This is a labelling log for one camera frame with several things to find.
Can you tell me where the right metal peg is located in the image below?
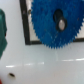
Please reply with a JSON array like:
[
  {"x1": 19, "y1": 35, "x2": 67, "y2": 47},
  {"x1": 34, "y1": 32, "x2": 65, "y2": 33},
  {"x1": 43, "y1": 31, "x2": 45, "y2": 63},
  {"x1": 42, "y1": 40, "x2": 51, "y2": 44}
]
[{"x1": 59, "y1": 20, "x2": 65, "y2": 29}]

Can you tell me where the black framed peg base plate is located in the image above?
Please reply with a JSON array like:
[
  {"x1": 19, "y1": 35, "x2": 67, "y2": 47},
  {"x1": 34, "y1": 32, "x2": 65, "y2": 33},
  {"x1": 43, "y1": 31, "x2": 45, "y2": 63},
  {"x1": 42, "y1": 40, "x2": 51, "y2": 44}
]
[{"x1": 18, "y1": 0, "x2": 84, "y2": 46}]

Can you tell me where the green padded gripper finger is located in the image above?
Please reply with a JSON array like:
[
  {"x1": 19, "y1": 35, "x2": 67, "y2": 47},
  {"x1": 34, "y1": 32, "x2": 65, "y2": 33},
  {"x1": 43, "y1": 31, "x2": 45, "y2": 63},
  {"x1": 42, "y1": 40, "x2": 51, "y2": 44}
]
[{"x1": 0, "y1": 9, "x2": 7, "y2": 59}]

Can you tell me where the large blue gear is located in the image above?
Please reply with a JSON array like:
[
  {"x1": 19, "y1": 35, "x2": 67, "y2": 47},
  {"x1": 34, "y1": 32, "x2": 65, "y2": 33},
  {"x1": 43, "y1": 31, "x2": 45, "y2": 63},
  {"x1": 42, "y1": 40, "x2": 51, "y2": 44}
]
[{"x1": 30, "y1": 0, "x2": 84, "y2": 50}]

